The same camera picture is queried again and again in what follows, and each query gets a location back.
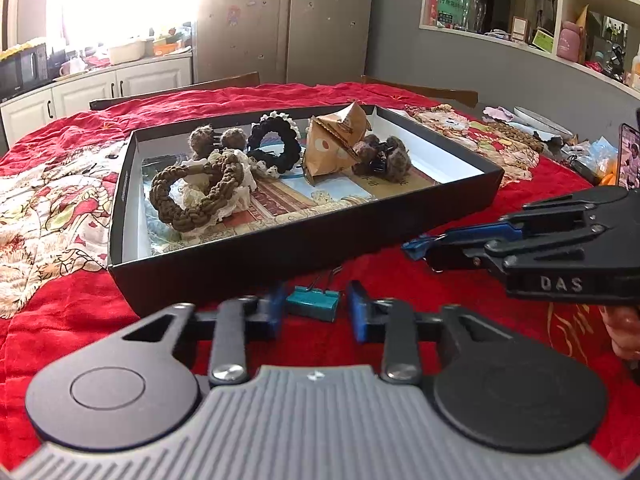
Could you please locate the cream lace scrunchie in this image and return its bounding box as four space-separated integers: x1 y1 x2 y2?
153 150 279 233

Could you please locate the floral patterned cloth right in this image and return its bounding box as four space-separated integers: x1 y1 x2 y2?
405 104 540 188

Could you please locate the stainless steel refrigerator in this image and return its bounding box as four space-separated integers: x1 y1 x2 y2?
193 0 372 86

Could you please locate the white wall shelf unit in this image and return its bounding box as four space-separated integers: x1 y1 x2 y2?
420 0 639 98

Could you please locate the white kitchen cabinet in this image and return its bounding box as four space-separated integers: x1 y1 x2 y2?
1 50 192 148

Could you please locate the white basket on counter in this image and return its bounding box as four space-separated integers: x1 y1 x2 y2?
108 39 146 65

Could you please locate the black microwave oven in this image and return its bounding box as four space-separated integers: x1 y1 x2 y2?
0 42 50 101

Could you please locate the person's right hand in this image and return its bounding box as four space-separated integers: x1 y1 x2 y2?
600 306 640 362

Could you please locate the smartphone on stand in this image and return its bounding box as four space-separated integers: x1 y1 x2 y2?
617 124 640 190

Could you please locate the black shallow tray box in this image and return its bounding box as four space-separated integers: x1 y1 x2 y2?
107 105 503 316

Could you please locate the floral patterned cloth left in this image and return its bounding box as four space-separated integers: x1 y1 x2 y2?
1 141 126 318

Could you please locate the floral patterned cloth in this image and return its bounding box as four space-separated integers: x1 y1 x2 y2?
405 104 540 188
1 141 126 318

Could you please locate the dark wooden chair back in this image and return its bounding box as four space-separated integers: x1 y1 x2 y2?
89 72 260 112

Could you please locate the olive braided scrunchie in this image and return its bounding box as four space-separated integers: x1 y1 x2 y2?
148 153 246 233

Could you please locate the dark brown pompom hair tie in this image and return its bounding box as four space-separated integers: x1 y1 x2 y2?
351 133 414 183

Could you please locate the black white lace scrunchie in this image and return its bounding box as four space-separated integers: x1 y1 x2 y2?
247 110 302 178

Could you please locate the teal binder clip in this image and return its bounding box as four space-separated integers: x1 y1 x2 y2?
285 266 342 323

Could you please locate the pink bottle on shelf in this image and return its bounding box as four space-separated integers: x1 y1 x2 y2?
556 21 582 63

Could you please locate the brown paper pyramid packet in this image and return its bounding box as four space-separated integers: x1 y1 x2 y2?
314 102 372 148

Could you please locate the red quilted blanket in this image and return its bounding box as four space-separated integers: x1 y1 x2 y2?
1 82 639 468

